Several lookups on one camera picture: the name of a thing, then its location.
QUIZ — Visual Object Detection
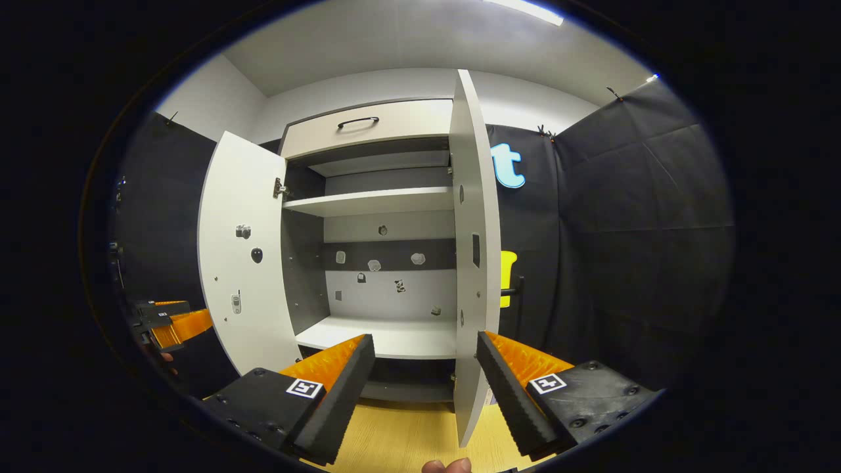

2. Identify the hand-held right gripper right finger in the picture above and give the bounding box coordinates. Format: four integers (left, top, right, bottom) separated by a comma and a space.
476, 330, 660, 461

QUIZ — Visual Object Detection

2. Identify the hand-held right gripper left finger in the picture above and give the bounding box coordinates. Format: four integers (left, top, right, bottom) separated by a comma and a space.
200, 334, 376, 466

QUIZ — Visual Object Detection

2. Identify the grey double-door shoe cabinet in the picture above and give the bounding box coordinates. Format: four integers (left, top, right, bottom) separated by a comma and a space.
279, 97, 461, 403

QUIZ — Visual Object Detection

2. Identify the shoe cabinet door camera sticker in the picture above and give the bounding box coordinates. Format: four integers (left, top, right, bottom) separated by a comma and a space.
197, 130, 303, 376

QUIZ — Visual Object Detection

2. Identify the shoe cabinet door cherry sticker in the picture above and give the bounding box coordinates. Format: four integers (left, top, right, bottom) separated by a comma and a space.
449, 69, 502, 449

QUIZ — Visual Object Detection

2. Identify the white cabinet shelf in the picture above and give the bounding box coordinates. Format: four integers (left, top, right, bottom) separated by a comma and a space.
295, 315, 459, 361
283, 187, 455, 218

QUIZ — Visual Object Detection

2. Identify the grey cabinet shelf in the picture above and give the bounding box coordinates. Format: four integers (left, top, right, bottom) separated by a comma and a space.
307, 150, 451, 178

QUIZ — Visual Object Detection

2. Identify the grey cabinet drawer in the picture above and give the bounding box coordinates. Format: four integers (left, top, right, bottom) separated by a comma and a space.
281, 99, 454, 160

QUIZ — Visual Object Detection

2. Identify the black backdrop cloth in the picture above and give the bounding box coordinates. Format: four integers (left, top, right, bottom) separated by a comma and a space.
112, 79, 735, 395

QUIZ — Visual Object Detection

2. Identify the long ceiling light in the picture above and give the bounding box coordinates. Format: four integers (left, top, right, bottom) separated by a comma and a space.
483, 0, 564, 27

